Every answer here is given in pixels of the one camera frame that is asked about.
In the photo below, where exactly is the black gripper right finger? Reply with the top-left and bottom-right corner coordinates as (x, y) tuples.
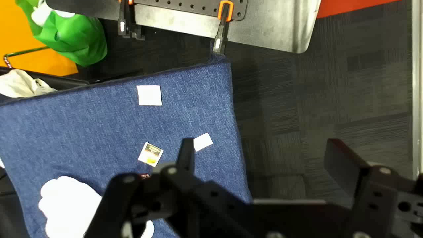
(323, 137), (423, 238)

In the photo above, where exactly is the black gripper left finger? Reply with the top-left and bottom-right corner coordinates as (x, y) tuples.
(83, 137), (254, 238)

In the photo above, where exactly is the small yellow white card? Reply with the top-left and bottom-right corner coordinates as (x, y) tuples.
(137, 141), (165, 168)

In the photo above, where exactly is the small white paper slip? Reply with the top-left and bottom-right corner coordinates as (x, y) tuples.
(191, 132), (214, 153)

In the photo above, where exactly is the white paper lace doily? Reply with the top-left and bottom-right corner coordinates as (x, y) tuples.
(36, 174), (106, 238)

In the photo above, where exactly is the large white paper square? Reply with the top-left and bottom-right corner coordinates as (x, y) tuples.
(136, 83), (163, 107)

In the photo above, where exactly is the blue denim table cloth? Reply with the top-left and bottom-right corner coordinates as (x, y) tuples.
(0, 59), (253, 238)

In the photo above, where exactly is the grey metal bar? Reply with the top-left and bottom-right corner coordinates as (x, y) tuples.
(409, 0), (423, 180)

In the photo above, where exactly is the orange black bar clamp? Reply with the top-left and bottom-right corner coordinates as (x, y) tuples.
(116, 0), (146, 42)
(210, 0), (235, 57)

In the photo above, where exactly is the green plastic toy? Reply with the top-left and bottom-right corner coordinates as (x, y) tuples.
(14, 0), (109, 68)

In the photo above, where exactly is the white crumpled cloth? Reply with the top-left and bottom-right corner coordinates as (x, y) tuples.
(0, 68), (58, 99)

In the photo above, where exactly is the bent metal wire hook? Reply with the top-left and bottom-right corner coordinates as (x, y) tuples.
(1, 45), (50, 70)

